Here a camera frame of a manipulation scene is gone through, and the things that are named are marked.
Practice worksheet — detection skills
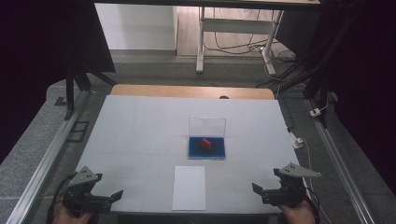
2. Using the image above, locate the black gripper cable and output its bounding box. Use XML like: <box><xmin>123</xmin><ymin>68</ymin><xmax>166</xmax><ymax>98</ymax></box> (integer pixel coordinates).
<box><xmin>46</xmin><ymin>172</ymin><xmax>78</xmax><ymax>224</ymax></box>
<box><xmin>303</xmin><ymin>186</ymin><xmax>321</xmax><ymax>224</ymax></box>

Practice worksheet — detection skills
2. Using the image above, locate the white desk frame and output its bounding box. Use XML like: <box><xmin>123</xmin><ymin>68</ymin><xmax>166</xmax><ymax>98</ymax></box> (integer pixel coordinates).
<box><xmin>92</xmin><ymin>0</ymin><xmax>322</xmax><ymax>76</ymax></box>

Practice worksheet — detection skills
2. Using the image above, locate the white cable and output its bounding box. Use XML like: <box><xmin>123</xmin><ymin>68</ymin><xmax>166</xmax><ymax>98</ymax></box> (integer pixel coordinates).
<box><xmin>299</xmin><ymin>136</ymin><xmax>333</xmax><ymax>224</ymax></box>

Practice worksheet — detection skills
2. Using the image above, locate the person's right hand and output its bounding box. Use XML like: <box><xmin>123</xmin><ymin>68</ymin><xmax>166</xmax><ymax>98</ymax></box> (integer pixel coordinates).
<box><xmin>278</xmin><ymin>200</ymin><xmax>318</xmax><ymax>224</ymax></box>

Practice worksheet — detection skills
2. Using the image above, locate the white table board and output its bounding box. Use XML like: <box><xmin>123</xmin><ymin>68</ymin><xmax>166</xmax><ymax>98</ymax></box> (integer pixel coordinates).
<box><xmin>75</xmin><ymin>94</ymin><xmax>318</xmax><ymax>217</ymax></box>

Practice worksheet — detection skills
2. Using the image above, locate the black metal stand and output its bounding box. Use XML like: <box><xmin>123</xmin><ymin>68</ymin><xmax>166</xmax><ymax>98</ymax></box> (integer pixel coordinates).
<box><xmin>63</xmin><ymin>57</ymin><xmax>119</xmax><ymax>121</ymax></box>
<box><xmin>279</xmin><ymin>12</ymin><xmax>359</xmax><ymax>129</ymax></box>

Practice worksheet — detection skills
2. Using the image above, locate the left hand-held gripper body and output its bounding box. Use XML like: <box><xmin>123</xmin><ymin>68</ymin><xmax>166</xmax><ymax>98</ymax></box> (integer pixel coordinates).
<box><xmin>63</xmin><ymin>166</ymin><xmax>114</xmax><ymax>217</ymax></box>

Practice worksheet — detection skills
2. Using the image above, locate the wooden table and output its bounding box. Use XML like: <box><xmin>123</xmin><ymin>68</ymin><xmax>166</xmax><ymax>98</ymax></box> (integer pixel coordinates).
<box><xmin>110</xmin><ymin>83</ymin><xmax>276</xmax><ymax>101</ymax></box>

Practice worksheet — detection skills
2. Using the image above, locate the white metal stand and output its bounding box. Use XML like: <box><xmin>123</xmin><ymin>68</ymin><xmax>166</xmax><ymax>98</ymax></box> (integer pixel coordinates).
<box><xmin>202</xmin><ymin>7</ymin><xmax>307</xmax><ymax>89</ymax></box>

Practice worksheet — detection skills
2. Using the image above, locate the white plug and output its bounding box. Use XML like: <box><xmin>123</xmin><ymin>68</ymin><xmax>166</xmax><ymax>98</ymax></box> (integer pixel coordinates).
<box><xmin>289</xmin><ymin>131</ymin><xmax>304</xmax><ymax>150</ymax></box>

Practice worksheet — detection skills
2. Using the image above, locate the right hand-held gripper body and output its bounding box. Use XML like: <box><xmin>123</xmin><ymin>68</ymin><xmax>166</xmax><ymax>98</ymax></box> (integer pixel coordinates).
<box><xmin>261</xmin><ymin>162</ymin><xmax>322</xmax><ymax>208</ymax></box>

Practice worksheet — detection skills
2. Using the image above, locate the aluminium rail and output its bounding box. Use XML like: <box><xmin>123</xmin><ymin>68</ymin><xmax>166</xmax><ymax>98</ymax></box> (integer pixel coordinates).
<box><xmin>304</xmin><ymin>98</ymin><xmax>376</xmax><ymax>224</ymax></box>
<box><xmin>5</xmin><ymin>90</ymin><xmax>93</xmax><ymax>224</ymax></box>

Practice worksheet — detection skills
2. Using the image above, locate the black curtain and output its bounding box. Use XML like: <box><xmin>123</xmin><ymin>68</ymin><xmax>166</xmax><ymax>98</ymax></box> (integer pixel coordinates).
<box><xmin>306</xmin><ymin>0</ymin><xmax>396</xmax><ymax>195</ymax></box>
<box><xmin>0</xmin><ymin>0</ymin><xmax>117</xmax><ymax>164</ymax></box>

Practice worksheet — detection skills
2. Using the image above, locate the blue ink pad box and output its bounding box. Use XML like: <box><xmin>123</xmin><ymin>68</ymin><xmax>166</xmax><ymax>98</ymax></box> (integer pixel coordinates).
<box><xmin>188</xmin><ymin>117</ymin><xmax>227</xmax><ymax>161</ymax></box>

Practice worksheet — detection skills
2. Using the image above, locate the person's left hand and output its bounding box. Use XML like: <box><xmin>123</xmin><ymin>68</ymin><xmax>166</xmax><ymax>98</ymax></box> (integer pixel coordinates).
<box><xmin>50</xmin><ymin>203</ymin><xmax>92</xmax><ymax>224</ymax></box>

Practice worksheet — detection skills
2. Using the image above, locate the white paper sheet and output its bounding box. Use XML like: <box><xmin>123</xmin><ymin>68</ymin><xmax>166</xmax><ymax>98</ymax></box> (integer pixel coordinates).
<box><xmin>172</xmin><ymin>165</ymin><xmax>207</xmax><ymax>212</ymax></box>

